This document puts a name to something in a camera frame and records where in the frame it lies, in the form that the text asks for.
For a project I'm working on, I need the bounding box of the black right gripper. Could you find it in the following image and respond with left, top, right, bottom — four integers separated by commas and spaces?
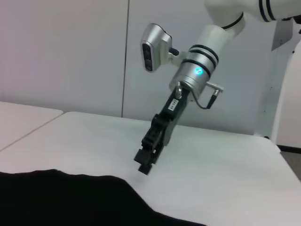
134, 88, 190, 176

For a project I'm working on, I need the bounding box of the black shirt with FREE print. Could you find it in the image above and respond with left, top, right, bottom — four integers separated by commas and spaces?
0, 169, 207, 226

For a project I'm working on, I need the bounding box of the white robot torso column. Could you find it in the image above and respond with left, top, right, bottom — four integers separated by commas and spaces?
253, 14, 301, 148

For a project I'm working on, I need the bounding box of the right gripper connector cable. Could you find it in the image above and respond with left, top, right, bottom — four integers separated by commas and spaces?
189, 81, 224, 110

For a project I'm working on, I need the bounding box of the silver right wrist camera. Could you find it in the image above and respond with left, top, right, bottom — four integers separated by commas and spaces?
140, 23, 181, 73

